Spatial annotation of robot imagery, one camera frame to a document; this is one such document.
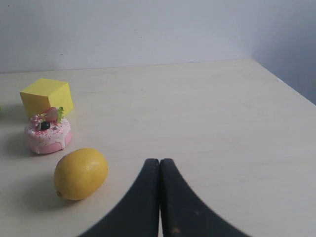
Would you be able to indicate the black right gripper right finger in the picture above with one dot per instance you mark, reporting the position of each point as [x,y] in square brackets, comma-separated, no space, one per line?
[183,213]

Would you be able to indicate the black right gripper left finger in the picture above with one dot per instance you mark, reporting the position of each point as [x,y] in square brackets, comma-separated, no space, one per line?
[137,213]

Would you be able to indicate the yellow lemon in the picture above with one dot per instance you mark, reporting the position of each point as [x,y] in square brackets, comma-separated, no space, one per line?
[80,173]

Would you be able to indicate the pink toy cake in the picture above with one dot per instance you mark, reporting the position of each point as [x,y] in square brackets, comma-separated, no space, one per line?
[48,132]

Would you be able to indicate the yellow cube block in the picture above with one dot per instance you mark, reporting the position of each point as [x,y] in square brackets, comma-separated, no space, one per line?
[46,93]

